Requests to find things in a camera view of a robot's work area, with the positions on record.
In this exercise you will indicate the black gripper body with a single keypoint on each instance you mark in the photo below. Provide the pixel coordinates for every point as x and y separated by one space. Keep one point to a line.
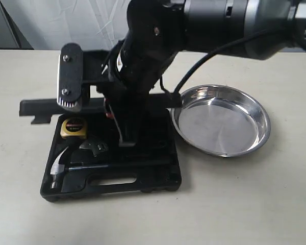
126 73

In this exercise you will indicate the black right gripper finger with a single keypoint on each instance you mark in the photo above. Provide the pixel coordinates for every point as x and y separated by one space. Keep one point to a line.
126 109

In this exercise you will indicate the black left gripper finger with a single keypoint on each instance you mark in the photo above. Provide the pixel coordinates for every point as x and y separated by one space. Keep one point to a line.
70 77

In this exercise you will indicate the black plastic tool case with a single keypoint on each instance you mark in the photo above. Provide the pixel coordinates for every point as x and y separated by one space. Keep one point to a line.
155 139

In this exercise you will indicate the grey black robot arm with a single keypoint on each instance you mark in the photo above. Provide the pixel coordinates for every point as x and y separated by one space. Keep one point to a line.
157 32

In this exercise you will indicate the silver adjustable wrench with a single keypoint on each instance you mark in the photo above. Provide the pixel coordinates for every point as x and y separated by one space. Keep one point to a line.
96 145

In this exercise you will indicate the yellow black tape measure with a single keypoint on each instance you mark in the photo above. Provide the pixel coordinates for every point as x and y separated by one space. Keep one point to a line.
74 127

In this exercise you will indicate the white backdrop cloth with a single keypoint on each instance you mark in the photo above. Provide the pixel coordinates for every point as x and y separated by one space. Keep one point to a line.
66 23

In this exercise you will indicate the round stainless steel tray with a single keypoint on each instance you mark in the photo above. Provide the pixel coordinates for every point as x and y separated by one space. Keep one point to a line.
221 121

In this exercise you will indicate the claw hammer black handle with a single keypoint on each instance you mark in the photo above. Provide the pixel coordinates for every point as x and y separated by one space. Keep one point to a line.
86 158

